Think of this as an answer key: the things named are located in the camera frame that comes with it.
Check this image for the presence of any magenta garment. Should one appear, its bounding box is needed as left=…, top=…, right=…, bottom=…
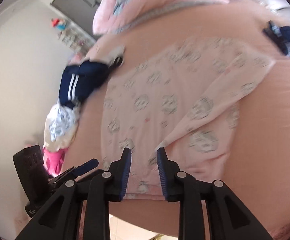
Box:
left=42, top=147, right=68, bottom=178

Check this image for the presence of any white black small item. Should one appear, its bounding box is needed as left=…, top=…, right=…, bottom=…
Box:
left=102, top=46, right=125, bottom=68

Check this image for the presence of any navy striped garment on bed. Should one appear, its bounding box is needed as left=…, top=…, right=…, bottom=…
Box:
left=263, top=21, right=290, bottom=58

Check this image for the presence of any white blue patterned clothes pile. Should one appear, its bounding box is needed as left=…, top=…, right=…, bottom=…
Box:
left=43, top=102, right=80, bottom=152

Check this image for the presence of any grey cabinet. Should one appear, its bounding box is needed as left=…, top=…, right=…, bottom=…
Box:
left=50, top=0, right=101, bottom=40

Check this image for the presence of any pink bed sheet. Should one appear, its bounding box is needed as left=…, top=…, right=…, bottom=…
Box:
left=63, top=0, right=290, bottom=236

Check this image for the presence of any pink cartoon print pajama garment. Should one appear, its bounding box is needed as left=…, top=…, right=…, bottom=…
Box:
left=101, top=37, right=275, bottom=199

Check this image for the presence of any navy striped garment left pile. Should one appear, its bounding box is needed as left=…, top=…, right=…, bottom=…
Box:
left=59, top=60, right=110, bottom=109

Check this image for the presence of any white shelf with toys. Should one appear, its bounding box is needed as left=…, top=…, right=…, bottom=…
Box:
left=51, top=18, right=95, bottom=55

